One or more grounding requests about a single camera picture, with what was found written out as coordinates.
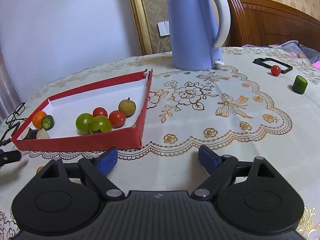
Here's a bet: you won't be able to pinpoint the gold wall panel frame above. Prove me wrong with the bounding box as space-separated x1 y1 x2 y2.
130 0 171 55

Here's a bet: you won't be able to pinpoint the green cucumber chunk right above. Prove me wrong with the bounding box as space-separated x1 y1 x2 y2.
292 75 308 94

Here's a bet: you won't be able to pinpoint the wooden headboard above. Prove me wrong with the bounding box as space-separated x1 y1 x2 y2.
227 0 320 50

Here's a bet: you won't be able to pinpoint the white wall switch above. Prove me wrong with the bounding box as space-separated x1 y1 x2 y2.
157 21 170 37

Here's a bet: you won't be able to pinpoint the orange mandarin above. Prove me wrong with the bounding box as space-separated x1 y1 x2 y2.
32 111 47 129

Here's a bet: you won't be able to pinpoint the dark sugarcane piece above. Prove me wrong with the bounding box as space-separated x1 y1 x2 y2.
36 128 50 140
20 127 40 140

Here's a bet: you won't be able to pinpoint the pink bedding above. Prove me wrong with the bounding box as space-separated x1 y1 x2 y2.
241 39 320 71

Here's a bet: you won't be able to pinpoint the small black frame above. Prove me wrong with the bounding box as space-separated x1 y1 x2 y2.
253 57 293 74

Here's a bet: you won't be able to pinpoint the dark sugarcane piece in box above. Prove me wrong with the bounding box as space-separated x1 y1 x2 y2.
36 128 50 140

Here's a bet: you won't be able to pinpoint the blue electric kettle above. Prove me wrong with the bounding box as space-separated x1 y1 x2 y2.
167 0 231 70

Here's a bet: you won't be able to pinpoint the brown longan fruit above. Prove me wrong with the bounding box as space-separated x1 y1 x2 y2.
36 166 43 174

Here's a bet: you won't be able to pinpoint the red cherry tomato in box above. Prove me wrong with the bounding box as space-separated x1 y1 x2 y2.
108 110 126 128

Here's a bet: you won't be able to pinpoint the red shallow cardboard box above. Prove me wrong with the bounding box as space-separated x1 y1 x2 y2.
11 70 152 152

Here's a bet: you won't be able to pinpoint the black eyeglasses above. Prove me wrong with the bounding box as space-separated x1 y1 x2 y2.
1 102 26 146

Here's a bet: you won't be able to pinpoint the green cucumber piece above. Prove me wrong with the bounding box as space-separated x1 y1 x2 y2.
41 115 55 131

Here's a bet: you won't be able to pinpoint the longan in box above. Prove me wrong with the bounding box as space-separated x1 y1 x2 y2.
118 98 136 117

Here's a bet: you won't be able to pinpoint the pink curtain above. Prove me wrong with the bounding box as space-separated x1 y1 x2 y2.
0 54 21 122

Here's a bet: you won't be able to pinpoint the green tomato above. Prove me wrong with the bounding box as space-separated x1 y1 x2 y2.
75 113 94 134
89 115 112 134

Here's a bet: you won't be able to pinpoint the red cherry tomato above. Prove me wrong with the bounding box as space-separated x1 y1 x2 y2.
108 110 126 128
270 65 281 76
92 107 108 117

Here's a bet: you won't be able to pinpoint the red cherry tomato by frame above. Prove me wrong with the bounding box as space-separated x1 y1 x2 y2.
270 65 281 76

